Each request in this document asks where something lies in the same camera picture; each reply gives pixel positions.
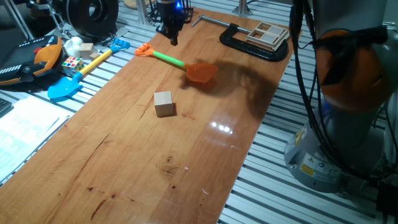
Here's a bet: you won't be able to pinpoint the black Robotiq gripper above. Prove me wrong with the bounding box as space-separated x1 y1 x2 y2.
156 0 188 47

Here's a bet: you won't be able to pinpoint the orange toy shovel green handle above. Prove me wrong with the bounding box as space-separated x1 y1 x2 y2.
134 42 220 84

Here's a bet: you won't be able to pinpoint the blue toy shovel yellow handle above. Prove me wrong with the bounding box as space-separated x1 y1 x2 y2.
47 38 131 100

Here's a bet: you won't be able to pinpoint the white rounded object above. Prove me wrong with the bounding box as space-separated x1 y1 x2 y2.
63 36 85 58

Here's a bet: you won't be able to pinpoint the black C-clamp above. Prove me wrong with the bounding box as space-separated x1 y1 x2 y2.
192 14 290 63

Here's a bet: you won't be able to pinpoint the small wooden block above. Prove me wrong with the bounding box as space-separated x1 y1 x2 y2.
78 42 97 60

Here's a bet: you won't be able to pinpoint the colourful Rubik's cube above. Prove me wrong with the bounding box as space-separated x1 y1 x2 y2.
61 56 86 77

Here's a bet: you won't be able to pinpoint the large brown wooden board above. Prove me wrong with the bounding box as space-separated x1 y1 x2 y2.
0 7 295 224

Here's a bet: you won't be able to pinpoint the black orange teach pendant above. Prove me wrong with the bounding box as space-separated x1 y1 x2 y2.
0 34 64 86

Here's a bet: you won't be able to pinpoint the white paper sheets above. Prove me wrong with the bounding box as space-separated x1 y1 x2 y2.
0 96 75 185

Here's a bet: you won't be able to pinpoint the black computer keyboard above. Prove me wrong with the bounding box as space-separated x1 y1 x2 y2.
0 98 14 119

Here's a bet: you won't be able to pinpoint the upright aluminium post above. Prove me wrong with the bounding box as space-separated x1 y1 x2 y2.
232 0 254 17

